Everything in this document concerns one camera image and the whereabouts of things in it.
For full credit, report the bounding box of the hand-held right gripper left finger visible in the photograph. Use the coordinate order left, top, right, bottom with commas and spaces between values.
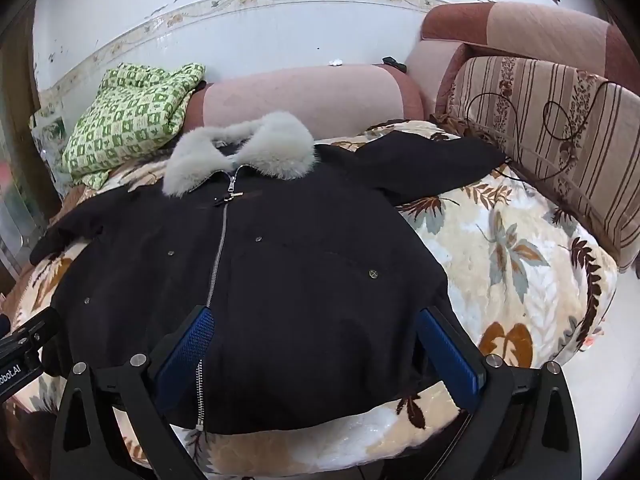
50, 305, 216, 480

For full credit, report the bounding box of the black fur-collared jacket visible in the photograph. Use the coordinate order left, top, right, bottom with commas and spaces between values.
30, 111, 507, 433

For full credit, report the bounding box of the leaf-print blanket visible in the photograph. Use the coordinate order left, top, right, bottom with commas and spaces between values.
0, 119, 620, 480

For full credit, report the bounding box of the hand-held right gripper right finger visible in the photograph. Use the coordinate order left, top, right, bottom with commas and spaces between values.
416, 305, 583, 480

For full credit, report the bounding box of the green checkered quilt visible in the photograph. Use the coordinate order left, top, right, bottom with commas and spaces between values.
61, 62, 207, 188

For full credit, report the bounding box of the pink sofa backrest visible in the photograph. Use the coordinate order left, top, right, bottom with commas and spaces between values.
182, 1, 640, 138

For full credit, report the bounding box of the striped floral cushion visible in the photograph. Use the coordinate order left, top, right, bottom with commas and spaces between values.
436, 55, 640, 273

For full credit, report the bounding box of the black cable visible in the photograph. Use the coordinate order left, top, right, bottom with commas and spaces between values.
462, 92, 588, 183

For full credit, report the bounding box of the plastic-wrapped pillow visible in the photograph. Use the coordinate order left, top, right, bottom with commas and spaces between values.
29, 100, 68, 196

